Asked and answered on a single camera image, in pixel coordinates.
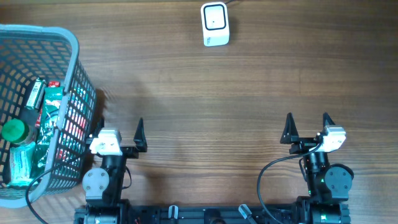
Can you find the green 3M gloves bag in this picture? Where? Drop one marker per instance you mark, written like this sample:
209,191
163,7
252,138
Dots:
51,105

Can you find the teal wet wipes pack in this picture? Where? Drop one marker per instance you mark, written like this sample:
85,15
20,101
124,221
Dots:
21,159

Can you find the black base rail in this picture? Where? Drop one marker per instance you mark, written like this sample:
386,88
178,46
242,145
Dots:
285,213

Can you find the white barcode scanner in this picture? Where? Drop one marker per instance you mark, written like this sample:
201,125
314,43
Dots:
215,24

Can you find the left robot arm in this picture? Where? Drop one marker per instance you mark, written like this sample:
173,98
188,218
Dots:
103,185

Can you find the green battery pack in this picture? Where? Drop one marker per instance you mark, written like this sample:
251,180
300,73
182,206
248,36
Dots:
36,95

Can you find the red coffee stick sachet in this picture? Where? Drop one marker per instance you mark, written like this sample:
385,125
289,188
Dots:
51,84

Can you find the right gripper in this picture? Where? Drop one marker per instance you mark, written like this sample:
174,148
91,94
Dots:
290,135

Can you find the grey plastic mesh basket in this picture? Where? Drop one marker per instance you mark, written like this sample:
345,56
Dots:
50,54

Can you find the green lid jar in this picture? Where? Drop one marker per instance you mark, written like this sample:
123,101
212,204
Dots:
18,132

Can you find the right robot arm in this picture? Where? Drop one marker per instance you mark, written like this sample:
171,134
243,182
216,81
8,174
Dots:
328,184

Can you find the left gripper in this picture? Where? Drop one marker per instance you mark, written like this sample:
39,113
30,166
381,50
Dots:
140,146

